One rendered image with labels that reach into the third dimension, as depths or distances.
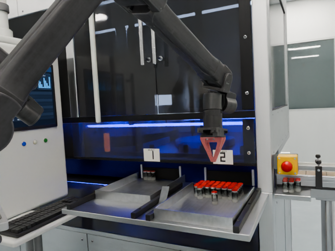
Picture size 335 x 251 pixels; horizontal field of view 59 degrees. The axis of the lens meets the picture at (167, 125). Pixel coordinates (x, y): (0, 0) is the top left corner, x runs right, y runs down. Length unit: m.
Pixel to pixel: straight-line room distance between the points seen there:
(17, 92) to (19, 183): 0.98
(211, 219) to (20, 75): 0.66
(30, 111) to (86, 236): 0.97
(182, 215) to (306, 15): 5.29
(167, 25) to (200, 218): 0.57
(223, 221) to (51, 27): 0.68
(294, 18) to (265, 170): 4.90
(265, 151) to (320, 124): 4.62
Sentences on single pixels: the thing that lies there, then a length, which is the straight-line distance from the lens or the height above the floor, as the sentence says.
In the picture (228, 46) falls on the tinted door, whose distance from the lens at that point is 1.27.
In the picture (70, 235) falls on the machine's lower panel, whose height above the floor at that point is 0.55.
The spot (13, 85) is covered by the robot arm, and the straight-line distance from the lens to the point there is 0.53.
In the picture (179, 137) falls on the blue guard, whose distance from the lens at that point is 1.33.
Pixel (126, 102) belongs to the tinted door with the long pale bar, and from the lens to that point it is 1.46.
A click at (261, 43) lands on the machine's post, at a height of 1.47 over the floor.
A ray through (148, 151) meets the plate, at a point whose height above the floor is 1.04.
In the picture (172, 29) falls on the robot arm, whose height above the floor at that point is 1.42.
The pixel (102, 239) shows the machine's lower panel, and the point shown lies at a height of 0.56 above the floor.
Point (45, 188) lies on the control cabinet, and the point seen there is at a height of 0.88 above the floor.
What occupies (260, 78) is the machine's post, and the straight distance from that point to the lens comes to 1.22.
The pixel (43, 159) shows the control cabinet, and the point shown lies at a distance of 1.55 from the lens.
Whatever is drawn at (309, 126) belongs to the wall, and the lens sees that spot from 5.83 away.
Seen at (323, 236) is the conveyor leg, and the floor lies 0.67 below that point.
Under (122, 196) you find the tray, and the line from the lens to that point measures 1.22.
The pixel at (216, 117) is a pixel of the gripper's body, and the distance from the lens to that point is 0.88.
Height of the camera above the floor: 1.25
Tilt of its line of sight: 4 degrees down
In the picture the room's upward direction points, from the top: 3 degrees counter-clockwise
